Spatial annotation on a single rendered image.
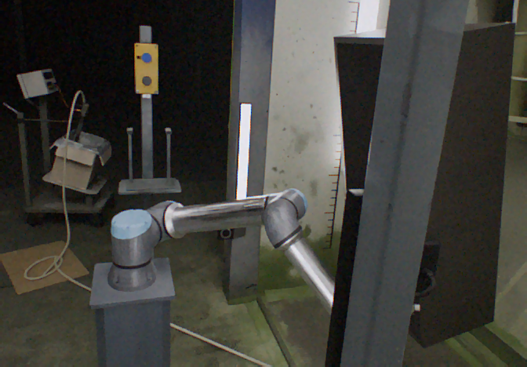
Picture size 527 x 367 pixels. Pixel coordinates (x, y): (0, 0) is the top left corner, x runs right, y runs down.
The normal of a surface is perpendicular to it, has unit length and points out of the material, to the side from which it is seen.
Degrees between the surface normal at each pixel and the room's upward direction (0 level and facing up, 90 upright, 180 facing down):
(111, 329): 90
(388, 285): 90
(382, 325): 90
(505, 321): 57
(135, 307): 90
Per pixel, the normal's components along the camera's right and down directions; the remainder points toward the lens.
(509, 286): -0.77, -0.50
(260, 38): 0.29, 0.29
